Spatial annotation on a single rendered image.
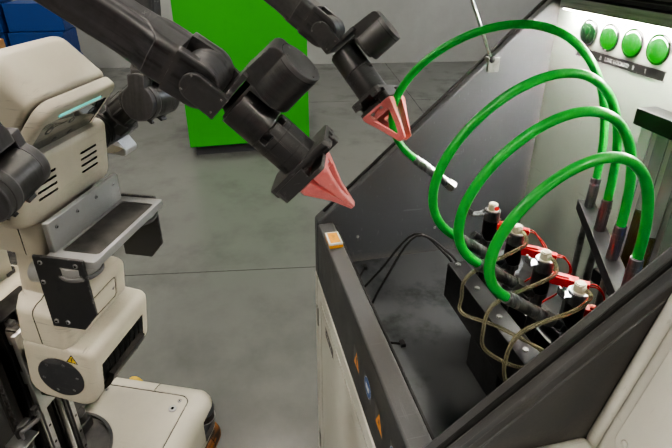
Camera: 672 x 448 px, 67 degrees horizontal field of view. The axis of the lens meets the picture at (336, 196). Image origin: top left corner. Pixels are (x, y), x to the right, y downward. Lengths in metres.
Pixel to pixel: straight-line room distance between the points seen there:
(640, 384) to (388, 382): 0.33
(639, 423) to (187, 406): 1.31
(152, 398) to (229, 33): 2.80
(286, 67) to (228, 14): 3.35
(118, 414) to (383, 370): 1.10
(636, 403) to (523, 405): 0.13
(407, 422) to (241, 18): 3.46
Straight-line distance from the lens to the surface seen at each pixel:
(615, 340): 0.69
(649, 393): 0.71
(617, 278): 0.87
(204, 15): 3.95
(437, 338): 1.09
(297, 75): 0.60
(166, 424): 1.71
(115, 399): 1.82
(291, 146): 0.64
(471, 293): 0.96
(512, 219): 0.65
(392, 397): 0.81
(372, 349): 0.87
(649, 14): 1.03
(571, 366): 0.68
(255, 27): 3.97
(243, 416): 2.05
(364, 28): 0.97
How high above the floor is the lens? 1.55
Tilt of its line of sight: 27 degrees down
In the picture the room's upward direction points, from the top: straight up
